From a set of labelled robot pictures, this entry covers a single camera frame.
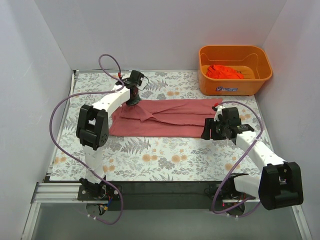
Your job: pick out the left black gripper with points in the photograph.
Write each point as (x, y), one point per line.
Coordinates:
(134, 97)

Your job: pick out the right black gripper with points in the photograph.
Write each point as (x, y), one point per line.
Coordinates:
(210, 130)

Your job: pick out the pink t shirt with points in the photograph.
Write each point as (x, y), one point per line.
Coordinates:
(174, 118)

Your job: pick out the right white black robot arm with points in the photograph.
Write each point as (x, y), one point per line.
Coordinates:
(280, 183)

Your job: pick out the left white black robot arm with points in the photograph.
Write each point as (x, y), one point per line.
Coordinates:
(93, 130)

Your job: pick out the floral patterned table mat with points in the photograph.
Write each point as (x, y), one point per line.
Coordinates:
(147, 158)

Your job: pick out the orange t shirt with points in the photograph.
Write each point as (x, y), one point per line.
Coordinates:
(215, 71)

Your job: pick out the orange plastic basket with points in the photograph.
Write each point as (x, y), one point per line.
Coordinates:
(249, 60)

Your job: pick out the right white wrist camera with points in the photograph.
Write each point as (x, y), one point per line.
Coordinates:
(218, 109)

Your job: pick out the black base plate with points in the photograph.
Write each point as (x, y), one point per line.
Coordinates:
(155, 195)

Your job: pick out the aluminium rail frame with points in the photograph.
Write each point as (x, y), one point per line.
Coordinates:
(154, 211)

